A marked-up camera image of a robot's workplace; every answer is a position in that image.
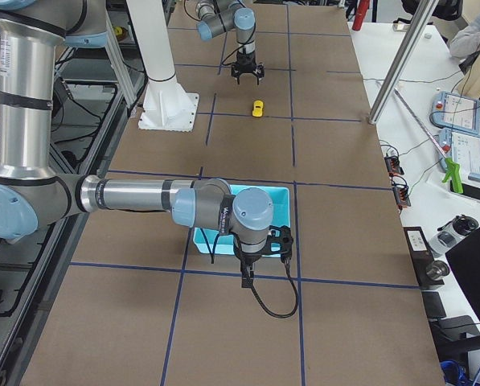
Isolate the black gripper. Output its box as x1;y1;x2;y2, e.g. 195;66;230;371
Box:
233;244;262;288
231;51;265;85

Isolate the yellow beetle toy car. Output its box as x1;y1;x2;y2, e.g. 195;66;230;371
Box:
251;100;265;117

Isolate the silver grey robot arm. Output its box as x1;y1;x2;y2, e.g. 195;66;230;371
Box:
0;1;275;289
195;1;265;84

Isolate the turquoise plastic bin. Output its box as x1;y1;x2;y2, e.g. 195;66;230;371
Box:
192;184;291;256

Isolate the red cylinder bottle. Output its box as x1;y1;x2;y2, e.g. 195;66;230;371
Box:
352;0;371;31

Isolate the upper orange black connector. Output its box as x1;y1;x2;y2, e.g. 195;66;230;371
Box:
384;155;404;176

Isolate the orange black connector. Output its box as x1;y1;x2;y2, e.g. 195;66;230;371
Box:
384;155;404;176
392;184;411;209

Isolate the lower orange black connector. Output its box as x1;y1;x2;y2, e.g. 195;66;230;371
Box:
392;184;411;209

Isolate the black box with label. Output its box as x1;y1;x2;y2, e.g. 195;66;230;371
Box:
404;227;445;290

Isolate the upper teach pendant tablet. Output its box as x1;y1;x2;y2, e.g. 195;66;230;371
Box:
429;91;480;133

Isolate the teach pendant tablet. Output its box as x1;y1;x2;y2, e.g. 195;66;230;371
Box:
439;128;480;182
429;91;480;133

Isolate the person in white clothes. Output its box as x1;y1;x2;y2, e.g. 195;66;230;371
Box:
449;15;480;60

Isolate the green plastic clamp tool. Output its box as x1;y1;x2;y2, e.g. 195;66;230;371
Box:
442;157;463;194

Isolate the lower teach pendant tablet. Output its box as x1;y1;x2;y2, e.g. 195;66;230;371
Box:
439;128;480;182

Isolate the black smartphone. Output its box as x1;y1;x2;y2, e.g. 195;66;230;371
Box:
449;182;480;202

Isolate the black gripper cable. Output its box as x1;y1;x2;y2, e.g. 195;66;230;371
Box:
247;257;300;319

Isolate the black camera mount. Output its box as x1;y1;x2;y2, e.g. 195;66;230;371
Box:
261;225;293;261

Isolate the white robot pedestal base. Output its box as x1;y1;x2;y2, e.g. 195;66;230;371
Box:
127;0;199;132

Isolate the aluminium frame post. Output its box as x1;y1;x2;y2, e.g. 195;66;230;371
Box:
368;0;438;125

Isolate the white grey camera device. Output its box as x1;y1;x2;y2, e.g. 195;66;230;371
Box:
429;215;479;256

